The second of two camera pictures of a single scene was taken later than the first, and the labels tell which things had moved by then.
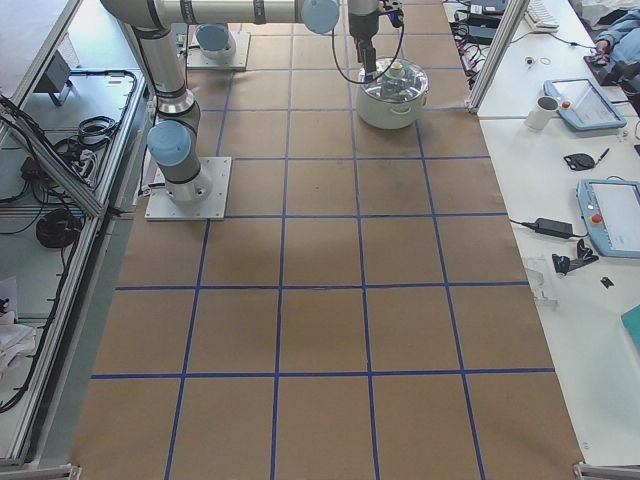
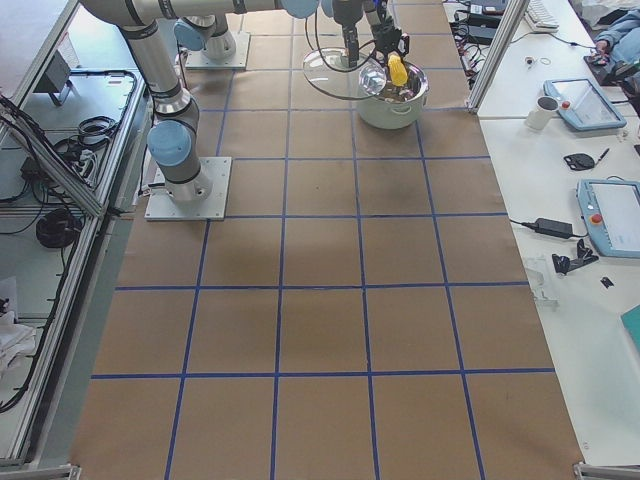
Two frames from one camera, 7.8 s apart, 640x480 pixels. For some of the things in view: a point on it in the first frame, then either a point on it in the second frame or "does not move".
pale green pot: x=387 y=114 does not move
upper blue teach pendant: x=584 y=107 does not move
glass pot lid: x=405 y=80 → x=326 y=70
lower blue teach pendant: x=611 y=212 does not move
